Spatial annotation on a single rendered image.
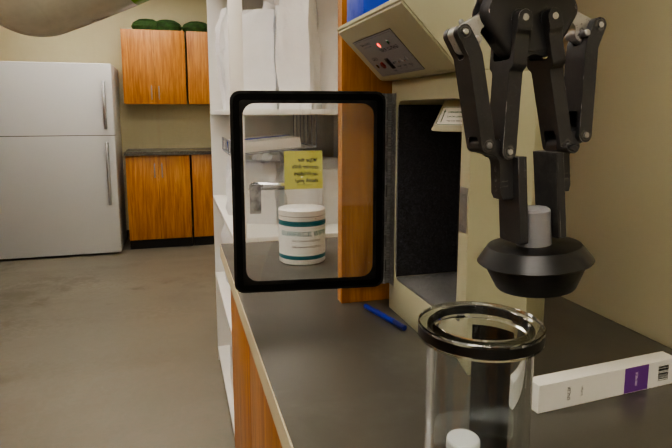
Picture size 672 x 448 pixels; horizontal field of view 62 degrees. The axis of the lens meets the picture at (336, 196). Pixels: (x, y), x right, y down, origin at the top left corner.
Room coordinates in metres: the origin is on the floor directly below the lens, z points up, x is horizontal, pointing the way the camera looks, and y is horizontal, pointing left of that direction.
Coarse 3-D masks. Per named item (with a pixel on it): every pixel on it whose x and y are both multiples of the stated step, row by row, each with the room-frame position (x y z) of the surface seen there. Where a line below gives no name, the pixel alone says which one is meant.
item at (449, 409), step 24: (432, 312) 0.49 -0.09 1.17; (456, 312) 0.51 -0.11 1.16; (480, 312) 0.51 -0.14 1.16; (504, 312) 0.50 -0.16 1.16; (432, 336) 0.44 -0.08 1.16; (456, 336) 0.44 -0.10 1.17; (480, 336) 0.51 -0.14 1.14; (504, 336) 0.50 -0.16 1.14; (528, 336) 0.44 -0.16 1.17; (432, 360) 0.46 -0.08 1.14; (456, 360) 0.43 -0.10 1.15; (480, 360) 0.42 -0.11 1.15; (504, 360) 0.42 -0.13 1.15; (528, 360) 0.44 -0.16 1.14; (432, 384) 0.45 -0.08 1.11; (456, 384) 0.43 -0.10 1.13; (480, 384) 0.42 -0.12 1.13; (504, 384) 0.42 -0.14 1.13; (528, 384) 0.44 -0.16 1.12; (432, 408) 0.45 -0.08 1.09; (456, 408) 0.43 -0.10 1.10; (480, 408) 0.42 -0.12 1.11; (504, 408) 0.43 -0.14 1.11; (528, 408) 0.44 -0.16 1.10; (432, 432) 0.45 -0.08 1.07; (456, 432) 0.43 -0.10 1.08; (480, 432) 0.42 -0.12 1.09; (504, 432) 0.43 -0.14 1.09; (528, 432) 0.44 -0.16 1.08
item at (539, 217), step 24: (528, 216) 0.44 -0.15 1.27; (504, 240) 0.47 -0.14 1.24; (528, 240) 0.44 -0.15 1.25; (552, 240) 0.46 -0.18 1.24; (576, 240) 0.45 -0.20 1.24; (480, 264) 0.45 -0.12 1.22; (504, 264) 0.42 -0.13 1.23; (528, 264) 0.41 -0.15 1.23; (552, 264) 0.41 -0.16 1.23; (576, 264) 0.41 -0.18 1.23; (504, 288) 0.43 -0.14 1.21; (528, 288) 0.42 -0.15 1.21; (552, 288) 0.41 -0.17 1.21
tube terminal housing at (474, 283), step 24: (528, 72) 0.86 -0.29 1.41; (408, 96) 1.06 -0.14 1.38; (432, 96) 0.96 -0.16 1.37; (456, 96) 0.88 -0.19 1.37; (528, 96) 0.86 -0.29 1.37; (528, 120) 0.86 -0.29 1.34; (528, 144) 0.86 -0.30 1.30; (480, 168) 0.84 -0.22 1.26; (528, 168) 0.86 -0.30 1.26; (480, 192) 0.84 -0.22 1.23; (528, 192) 0.86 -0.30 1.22; (480, 216) 0.84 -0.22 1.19; (480, 240) 0.84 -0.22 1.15; (480, 288) 0.84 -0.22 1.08; (408, 312) 1.04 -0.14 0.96; (528, 312) 0.88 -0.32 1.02
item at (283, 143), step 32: (384, 96) 1.12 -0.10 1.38; (256, 128) 1.08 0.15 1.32; (288, 128) 1.09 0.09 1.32; (320, 128) 1.10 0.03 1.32; (352, 128) 1.11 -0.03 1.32; (256, 160) 1.08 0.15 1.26; (288, 160) 1.09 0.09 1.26; (320, 160) 1.10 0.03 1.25; (352, 160) 1.11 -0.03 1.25; (288, 192) 1.09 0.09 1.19; (320, 192) 1.10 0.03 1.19; (352, 192) 1.11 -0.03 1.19; (256, 224) 1.08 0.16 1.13; (288, 224) 1.09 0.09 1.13; (320, 224) 1.10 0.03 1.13; (352, 224) 1.11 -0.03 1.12; (256, 256) 1.08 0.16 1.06; (288, 256) 1.09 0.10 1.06; (320, 256) 1.10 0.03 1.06; (352, 256) 1.11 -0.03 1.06
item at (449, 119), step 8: (448, 104) 0.97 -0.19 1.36; (456, 104) 0.95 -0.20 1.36; (440, 112) 0.99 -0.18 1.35; (448, 112) 0.96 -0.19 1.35; (456, 112) 0.94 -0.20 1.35; (440, 120) 0.97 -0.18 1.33; (448, 120) 0.95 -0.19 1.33; (456, 120) 0.94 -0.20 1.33; (432, 128) 0.99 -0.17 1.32; (440, 128) 0.96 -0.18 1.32; (448, 128) 0.94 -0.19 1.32; (456, 128) 0.93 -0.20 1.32
